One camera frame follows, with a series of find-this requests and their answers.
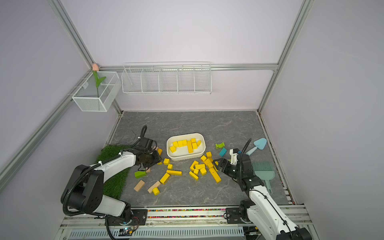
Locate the yellow block right pile left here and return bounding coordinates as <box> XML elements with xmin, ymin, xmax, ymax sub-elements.
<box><xmin>189</xmin><ymin>172</ymin><xmax>199</xmax><ymax>181</ymax></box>

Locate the green artificial grass mat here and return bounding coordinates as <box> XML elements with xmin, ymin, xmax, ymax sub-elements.
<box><xmin>95</xmin><ymin>144</ymin><xmax>133</xmax><ymax>199</ymax></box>

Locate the white mesh wall basket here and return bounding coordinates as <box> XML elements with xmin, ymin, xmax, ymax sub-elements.
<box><xmin>72</xmin><ymin>72</ymin><xmax>122</xmax><ymax>112</ymax></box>

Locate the yellow rectangular block left pile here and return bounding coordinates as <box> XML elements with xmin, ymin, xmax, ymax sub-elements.
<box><xmin>160</xmin><ymin>173</ymin><xmax>171</xmax><ymax>185</ymax></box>

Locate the green wedge block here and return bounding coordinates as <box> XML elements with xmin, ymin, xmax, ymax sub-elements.
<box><xmin>135</xmin><ymin>171</ymin><xmax>147</xmax><ymax>179</ymax></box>

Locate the teal toy shovel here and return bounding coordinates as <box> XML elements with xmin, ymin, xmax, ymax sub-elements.
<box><xmin>246</xmin><ymin>138</ymin><xmax>267</xmax><ymax>156</ymax></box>

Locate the artificial pink tulip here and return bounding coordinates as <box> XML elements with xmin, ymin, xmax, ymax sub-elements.
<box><xmin>92</xmin><ymin>63</ymin><xmax>106</xmax><ymax>98</ymax></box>

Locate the green arch block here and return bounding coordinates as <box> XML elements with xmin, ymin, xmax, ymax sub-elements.
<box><xmin>215</xmin><ymin>142</ymin><xmax>225</xmax><ymax>149</ymax></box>

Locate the natural wood long block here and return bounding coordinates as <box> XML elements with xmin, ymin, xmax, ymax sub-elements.
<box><xmin>148</xmin><ymin>181</ymin><xmax>161</xmax><ymax>193</ymax></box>

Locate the teal triangle block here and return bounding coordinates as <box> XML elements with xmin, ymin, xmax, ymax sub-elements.
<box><xmin>219</xmin><ymin>148</ymin><xmax>228</xmax><ymax>158</ymax></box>

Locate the white wire wall rack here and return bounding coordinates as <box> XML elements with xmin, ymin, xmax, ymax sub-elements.
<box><xmin>122</xmin><ymin>62</ymin><xmax>212</xmax><ymax>95</ymax></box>

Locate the white plastic bin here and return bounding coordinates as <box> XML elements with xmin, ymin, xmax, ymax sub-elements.
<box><xmin>167</xmin><ymin>133</ymin><xmax>206</xmax><ymax>161</ymax></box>

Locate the natural wood block lower left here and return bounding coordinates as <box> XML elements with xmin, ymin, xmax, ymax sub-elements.
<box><xmin>134</xmin><ymin>180</ymin><xmax>145</xmax><ymax>192</ymax></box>

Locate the long yellow block right diagonal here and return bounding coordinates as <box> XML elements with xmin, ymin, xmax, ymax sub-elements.
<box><xmin>209</xmin><ymin>168</ymin><xmax>222</xmax><ymax>183</ymax></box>

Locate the teal toy rake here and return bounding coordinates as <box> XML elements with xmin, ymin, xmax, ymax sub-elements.
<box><xmin>253</xmin><ymin>162</ymin><xmax>276</xmax><ymax>195</ymax></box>

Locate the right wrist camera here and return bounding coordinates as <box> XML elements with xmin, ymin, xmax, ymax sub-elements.
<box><xmin>230</xmin><ymin>149</ymin><xmax>241</xmax><ymax>166</ymax></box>

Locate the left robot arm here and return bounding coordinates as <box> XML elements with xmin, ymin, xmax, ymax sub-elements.
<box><xmin>61</xmin><ymin>137</ymin><xmax>162</xmax><ymax>225</ymax></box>

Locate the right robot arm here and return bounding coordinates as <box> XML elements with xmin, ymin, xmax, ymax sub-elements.
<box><xmin>216</xmin><ymin>154</ymin><xmax>312</xmax><ymax>240</ymax></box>

